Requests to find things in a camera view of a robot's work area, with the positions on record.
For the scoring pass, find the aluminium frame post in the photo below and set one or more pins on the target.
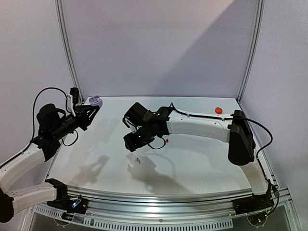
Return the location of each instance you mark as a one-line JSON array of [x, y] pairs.
[[67, 48], [252, 49]]

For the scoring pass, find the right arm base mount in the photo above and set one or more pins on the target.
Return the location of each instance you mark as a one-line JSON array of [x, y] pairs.
[[252, 204]]

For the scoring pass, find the front aluminium rail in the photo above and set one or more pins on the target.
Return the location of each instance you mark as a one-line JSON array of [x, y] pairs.
[[151, 205]]

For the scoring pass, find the red charging case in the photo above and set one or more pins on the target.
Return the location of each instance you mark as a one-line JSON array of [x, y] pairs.
[[218, 110]]

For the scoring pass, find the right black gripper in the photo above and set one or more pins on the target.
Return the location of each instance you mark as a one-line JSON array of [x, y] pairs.
[[132, 141]]

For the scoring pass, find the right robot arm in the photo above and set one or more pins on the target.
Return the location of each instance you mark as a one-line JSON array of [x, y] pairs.
[[234, 129]]

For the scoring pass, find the right aluminium frame post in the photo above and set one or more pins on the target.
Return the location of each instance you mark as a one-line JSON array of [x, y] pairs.
[[252, 49]]

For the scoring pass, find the left aluminium frame post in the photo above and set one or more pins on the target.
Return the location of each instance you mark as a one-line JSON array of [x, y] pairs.
[[67, 48]]

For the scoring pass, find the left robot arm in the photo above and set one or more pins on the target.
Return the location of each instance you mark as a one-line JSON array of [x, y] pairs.
[[54, 125]]

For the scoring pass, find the purple charging case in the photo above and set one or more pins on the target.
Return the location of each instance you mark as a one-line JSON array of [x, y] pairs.
[[96, 101]]

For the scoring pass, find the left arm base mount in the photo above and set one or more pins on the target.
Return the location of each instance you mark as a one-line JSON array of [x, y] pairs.
[[78, 204]]

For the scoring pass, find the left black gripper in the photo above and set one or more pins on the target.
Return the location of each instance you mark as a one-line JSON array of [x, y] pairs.
[[81, 112]]

